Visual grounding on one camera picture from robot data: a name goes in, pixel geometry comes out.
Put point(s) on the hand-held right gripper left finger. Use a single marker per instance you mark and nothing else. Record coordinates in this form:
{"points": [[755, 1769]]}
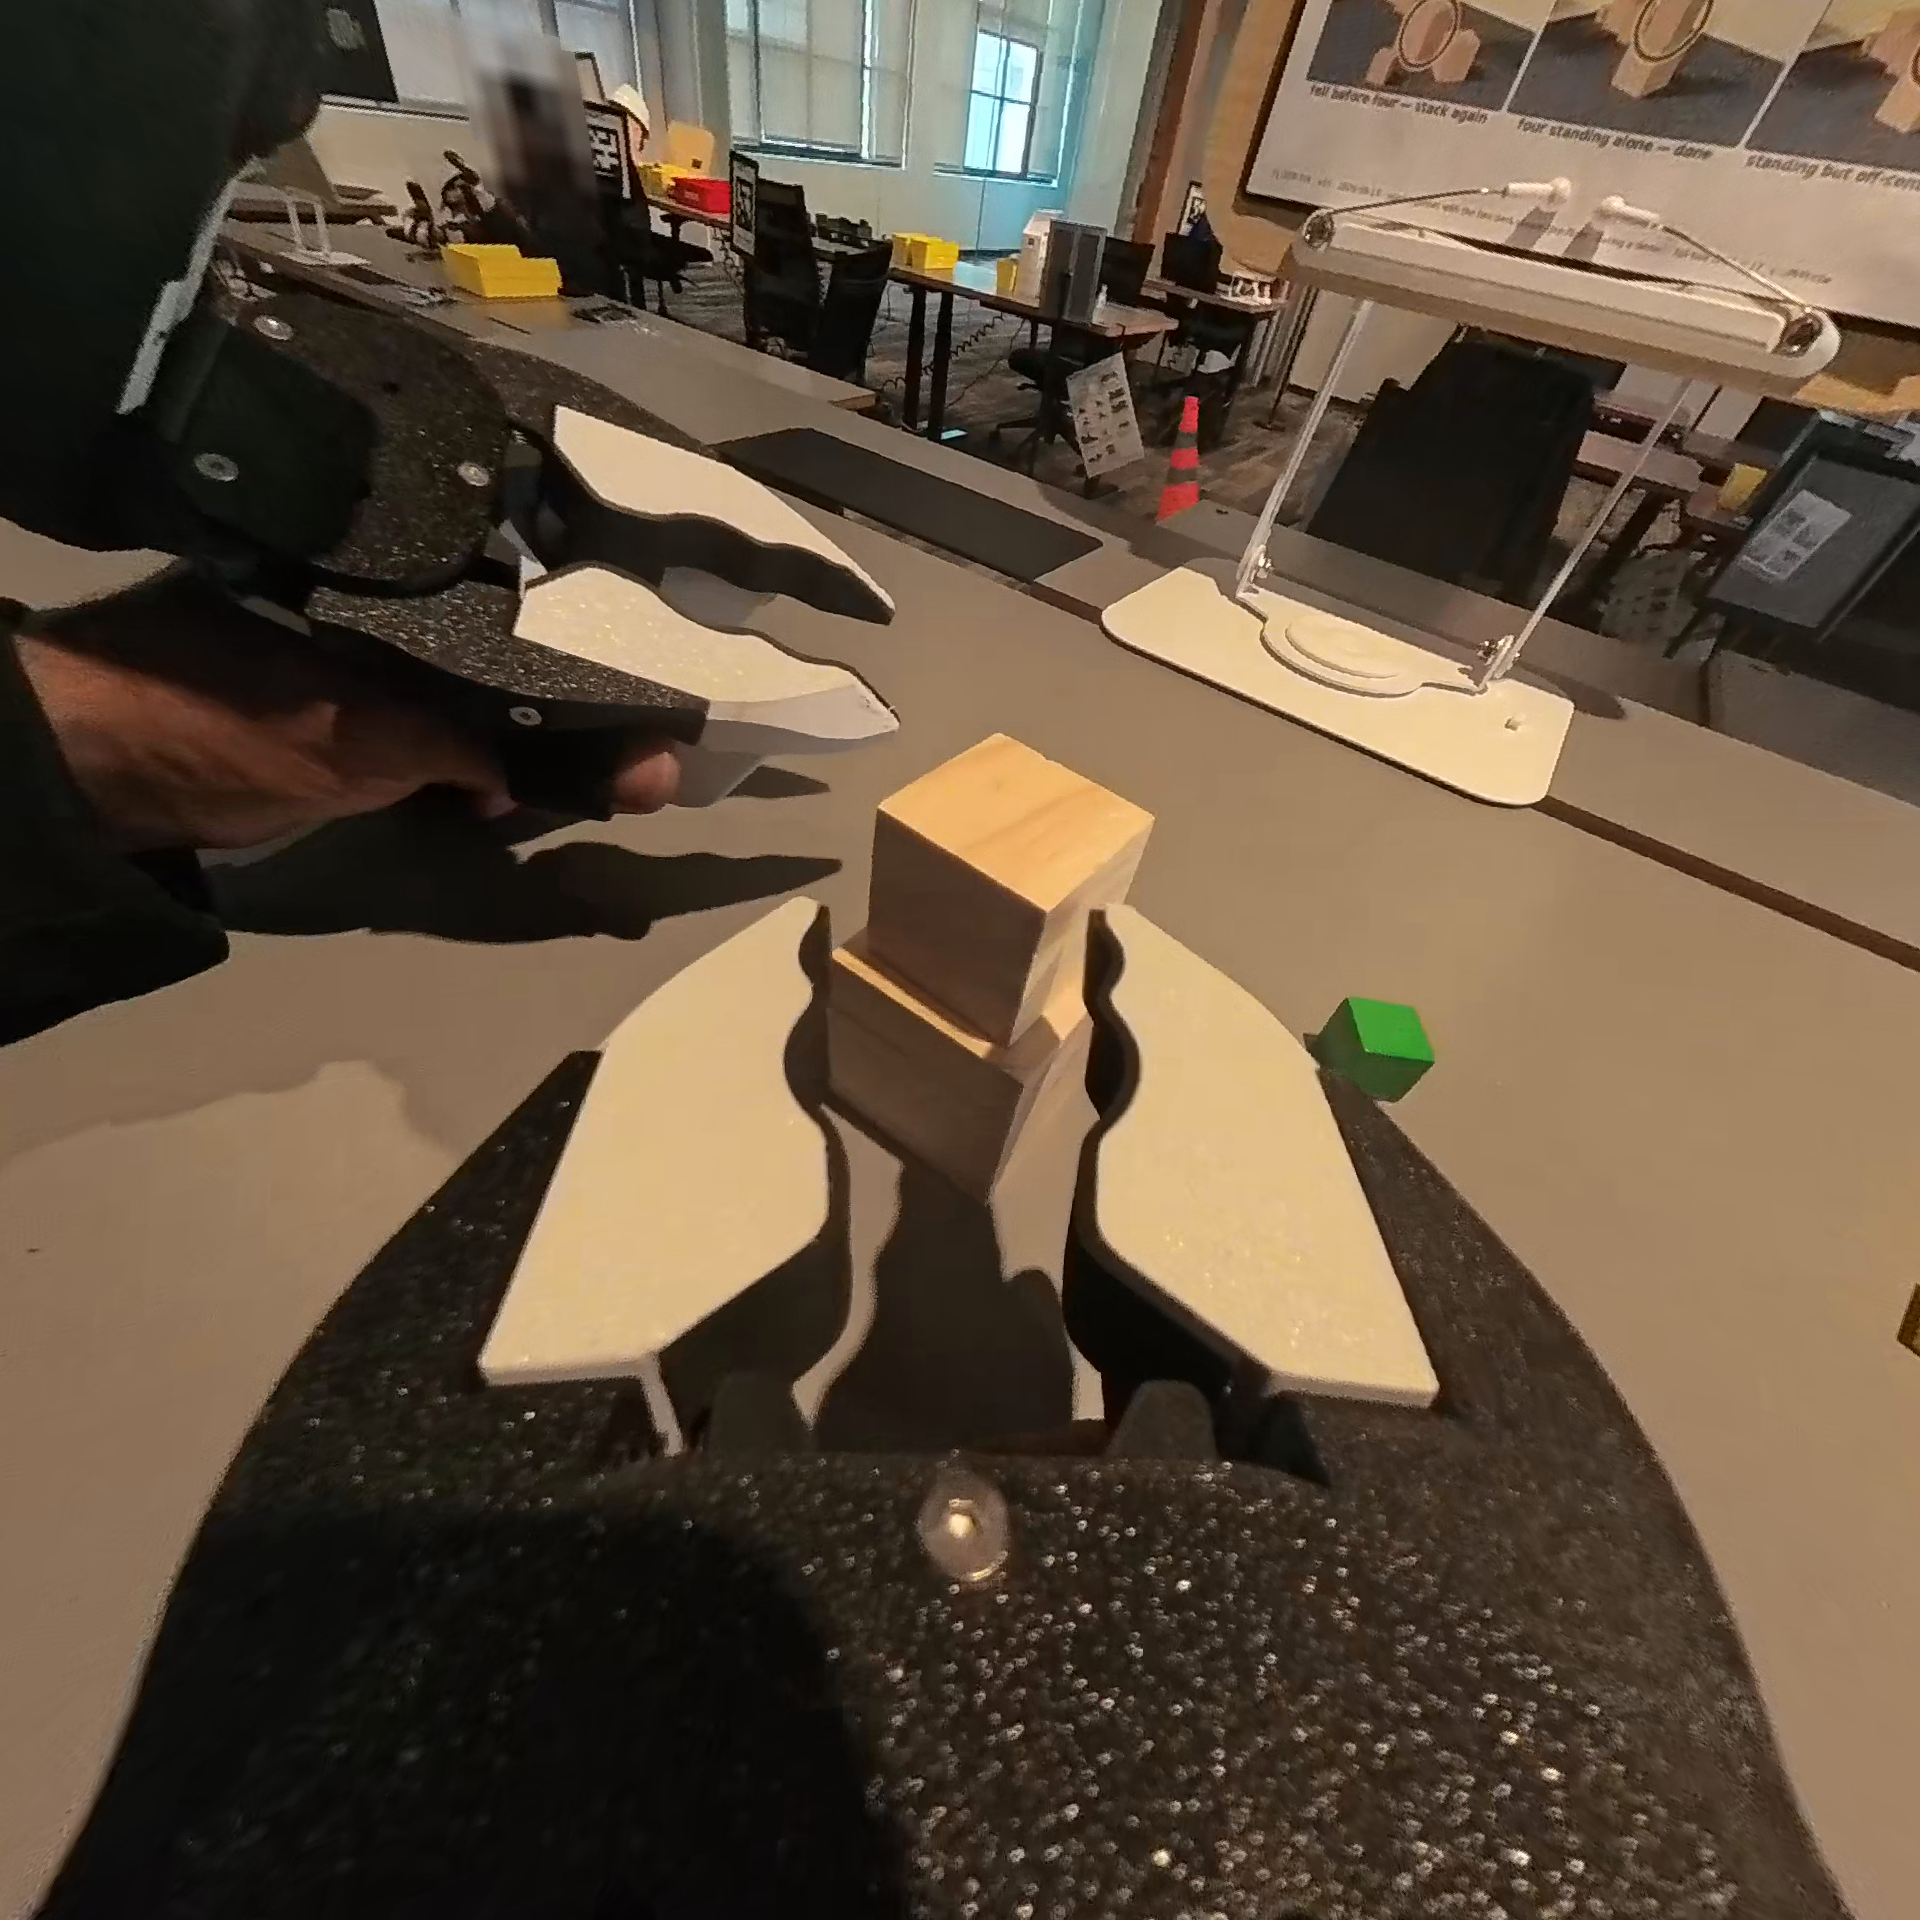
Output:
{"points": [[662, 1170]]}

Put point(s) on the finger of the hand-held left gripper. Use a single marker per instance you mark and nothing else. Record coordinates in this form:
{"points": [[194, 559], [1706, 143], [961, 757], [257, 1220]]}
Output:
{"points": [[675, 481], [704, 660]]}

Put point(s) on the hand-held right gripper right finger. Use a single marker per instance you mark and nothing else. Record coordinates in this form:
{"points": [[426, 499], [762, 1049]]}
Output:
{"points": [[1243, 1201]]}

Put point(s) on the green wooden cube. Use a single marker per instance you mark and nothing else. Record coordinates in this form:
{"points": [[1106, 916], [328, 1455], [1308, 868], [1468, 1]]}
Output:
{"points": [[1376, 1049]]}

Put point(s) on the large plain wooden cube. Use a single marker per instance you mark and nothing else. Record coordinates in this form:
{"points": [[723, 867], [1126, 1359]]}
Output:
{"points": [[944, 1096]]}

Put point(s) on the medium plain wooden cube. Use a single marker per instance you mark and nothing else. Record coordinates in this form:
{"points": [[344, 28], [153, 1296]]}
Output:
{"points": [[1003, 868]]}

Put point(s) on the person's left forearm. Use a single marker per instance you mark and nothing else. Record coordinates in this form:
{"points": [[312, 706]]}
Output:
{"points": [[75, 930]]}

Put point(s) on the person's left hand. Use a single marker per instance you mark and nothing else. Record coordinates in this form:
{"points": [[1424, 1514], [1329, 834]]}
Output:
{"points": [[224, 735]]}

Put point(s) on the small yellow plastic bin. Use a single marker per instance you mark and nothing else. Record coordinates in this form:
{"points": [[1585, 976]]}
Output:
{"points": [[504, 272], [927, 252]]}

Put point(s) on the black desk mat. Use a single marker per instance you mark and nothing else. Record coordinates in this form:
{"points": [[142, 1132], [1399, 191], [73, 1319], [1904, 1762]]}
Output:
{"points": [[902, 493]]}

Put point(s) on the red plastic bin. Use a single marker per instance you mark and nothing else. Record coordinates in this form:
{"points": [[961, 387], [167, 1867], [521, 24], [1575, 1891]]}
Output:
{"points": [[702, 192]]}

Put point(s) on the standing printed sign board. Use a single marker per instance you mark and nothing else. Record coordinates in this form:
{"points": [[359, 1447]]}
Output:
{"points": [[1102, 417]]}

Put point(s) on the striped traffic cone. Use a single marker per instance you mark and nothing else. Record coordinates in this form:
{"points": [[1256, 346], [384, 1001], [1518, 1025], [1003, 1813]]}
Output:
{"points": [[1180, 464]]}

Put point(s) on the white desk lamp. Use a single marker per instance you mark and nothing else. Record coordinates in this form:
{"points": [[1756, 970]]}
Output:
{"points": [[1350, 660]]}

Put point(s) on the dark framed sign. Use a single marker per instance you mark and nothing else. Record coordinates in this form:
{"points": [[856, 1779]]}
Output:
{"points": [[1815, 539]]}

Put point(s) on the wall poster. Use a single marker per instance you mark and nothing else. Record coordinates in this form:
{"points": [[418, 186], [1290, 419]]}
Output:
{"points": [[1650, 90]]}

